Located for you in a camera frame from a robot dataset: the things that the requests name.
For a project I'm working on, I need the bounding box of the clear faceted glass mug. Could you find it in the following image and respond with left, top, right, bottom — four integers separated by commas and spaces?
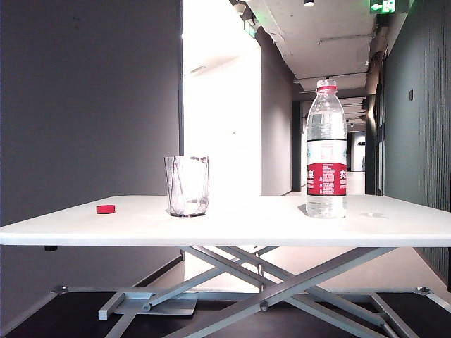
163, 155, 211, 218

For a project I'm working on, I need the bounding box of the grey metal scissor table frame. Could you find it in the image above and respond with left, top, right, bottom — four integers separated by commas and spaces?
97, 245, 420, 338

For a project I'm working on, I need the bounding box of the clear water bottle red label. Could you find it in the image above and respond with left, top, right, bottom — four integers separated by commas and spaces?
305, 78, 348, 219

